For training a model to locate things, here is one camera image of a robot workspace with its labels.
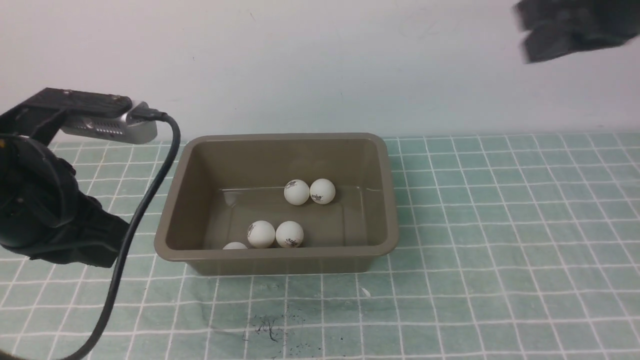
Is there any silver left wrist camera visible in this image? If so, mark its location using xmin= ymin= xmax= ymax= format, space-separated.
xmin=0 ymin=88 xmax=159 ymax=146

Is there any olive green plastic bin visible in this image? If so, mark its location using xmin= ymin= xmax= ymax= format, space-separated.
xmin=154 ymin=133 xmax=400 ymax=276

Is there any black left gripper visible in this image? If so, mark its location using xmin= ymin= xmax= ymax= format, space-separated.
xmin=1 ymin=135 xmax=130 ymax=268

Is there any green checkered tablecloth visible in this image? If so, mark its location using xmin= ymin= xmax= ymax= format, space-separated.
xmin=0 ymin=132 xmax=640 ymax=360

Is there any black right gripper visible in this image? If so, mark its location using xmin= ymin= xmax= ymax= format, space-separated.
xmin=513 ymin=0 xmax=640 ymax=64

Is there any black camera cable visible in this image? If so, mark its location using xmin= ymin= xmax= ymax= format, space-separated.
xmin=55 ymin=107 xmax=182 ymax=360

